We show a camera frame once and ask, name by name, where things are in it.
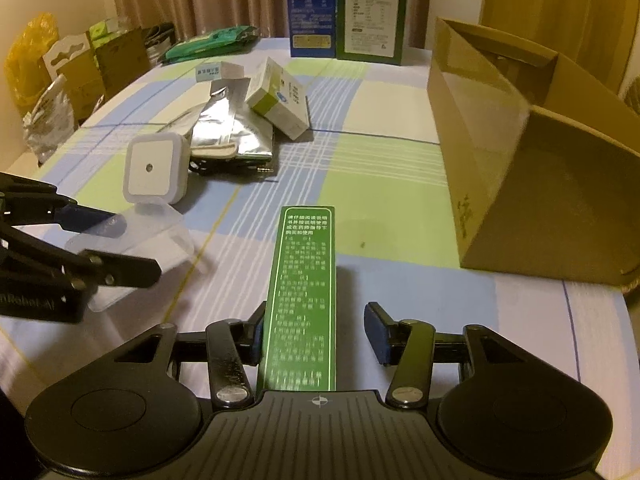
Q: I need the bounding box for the checked tablecloth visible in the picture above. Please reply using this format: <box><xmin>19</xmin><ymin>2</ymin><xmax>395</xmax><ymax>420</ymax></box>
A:
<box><xmin>1</xmin><ymin>39</ymin><xmax>639</xmax><ymax>424</ymax></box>

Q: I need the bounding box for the yellow plastic bag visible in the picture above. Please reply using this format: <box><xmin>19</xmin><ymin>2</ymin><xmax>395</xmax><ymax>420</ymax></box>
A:
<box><xmin>4</xmin><ymin>12</ymin><xmax>60</xmax><ymax>117</ymax></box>

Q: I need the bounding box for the clear plastic blister package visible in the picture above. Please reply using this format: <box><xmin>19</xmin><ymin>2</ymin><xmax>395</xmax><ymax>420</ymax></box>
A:
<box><xmin>64</xmin><ymin>198</ymin><xmax>198</xmax><ymax>314</ymax></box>

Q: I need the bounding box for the blue milk carton box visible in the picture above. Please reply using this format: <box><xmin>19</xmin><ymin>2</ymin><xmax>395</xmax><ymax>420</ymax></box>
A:
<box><xmin>286</xmin><ymin>0</ymin><xmax>336</xmax><ymax>58</ymax></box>

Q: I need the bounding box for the white square night light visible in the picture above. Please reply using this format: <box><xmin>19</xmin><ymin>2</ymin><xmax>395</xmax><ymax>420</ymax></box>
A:
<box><xmin>122</xmin><ymin>132</ymin><xmax>190</xmax><ymax>205</ymax></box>

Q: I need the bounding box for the brown paper bag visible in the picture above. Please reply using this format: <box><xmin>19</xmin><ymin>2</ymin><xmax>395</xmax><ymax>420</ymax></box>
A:
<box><xmin>96</xmin><ymin>28</ymin><xmax>151</xmax><ymax>101</ymax></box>

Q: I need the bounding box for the long green medicine box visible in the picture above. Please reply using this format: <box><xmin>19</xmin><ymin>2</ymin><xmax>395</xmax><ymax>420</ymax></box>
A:
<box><xmin>258</xmin><ymin>206</ymin><xmax>337</xmax><ymax>391</ymax></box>

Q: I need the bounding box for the green milk carton box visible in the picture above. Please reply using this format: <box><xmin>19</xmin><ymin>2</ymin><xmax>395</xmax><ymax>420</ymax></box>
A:
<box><xmin>336</xmin><ymin>0</ymin><xmax>407</xmax><ymax>65</ymax></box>

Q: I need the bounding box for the silver foil bag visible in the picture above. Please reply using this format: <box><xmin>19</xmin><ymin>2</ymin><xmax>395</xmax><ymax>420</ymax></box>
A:
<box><xmin>191</xmin><ymin>78</ymin><xmax>273</xmax><ymax>162</ymax></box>

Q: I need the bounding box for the green wet wipes pack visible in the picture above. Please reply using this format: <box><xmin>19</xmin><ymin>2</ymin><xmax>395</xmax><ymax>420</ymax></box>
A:
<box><xmin>160</xmin><ymin>25</ymin><xmax>260</xmax><ymax>65</ymax></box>

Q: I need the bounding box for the white green medicine box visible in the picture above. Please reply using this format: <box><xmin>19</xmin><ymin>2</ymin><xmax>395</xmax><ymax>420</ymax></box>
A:
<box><xmin>245</xmin><ymin>56</ymin><xmax>310</xmax><ymax>141</ymax></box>

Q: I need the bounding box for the brown cardboard box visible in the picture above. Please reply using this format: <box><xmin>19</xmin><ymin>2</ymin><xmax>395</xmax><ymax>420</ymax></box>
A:
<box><xmin>427</xmin><ymin>18</ymin><xmax>639</xmax><ymax>286</ymax></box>

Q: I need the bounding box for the small white label box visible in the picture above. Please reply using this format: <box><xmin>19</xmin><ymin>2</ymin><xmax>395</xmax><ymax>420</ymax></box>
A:
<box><xmin>195</xmin><ymin>61</ymin><xmax>244</xmax><ymax>82</ymax></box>

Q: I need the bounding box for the wooden door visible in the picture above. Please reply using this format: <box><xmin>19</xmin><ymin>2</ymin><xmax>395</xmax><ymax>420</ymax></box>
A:
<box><xmin>480</xmin><ymin>0</ymin><xmax>639</xmax><ymax>92</ymax></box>

